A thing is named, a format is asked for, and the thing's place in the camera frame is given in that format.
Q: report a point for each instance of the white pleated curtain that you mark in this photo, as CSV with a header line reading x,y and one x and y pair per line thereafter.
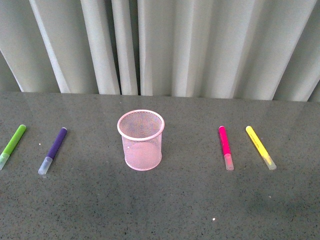
x,y
226,49

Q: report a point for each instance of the pink mesh pen cup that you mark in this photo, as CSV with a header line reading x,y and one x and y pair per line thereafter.
x,y
141,133

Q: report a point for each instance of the pink highlighter pen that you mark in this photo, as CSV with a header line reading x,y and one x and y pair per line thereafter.
x,y
226,148

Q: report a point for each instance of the green highlighter pen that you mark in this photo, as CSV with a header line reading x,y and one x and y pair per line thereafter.
x,y
6,153

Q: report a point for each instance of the yellow highlighter pen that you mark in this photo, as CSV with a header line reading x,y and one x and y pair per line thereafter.
x,y
260,148

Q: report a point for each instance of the purple highlighter pen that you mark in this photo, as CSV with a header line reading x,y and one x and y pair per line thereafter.
x,y
53,151

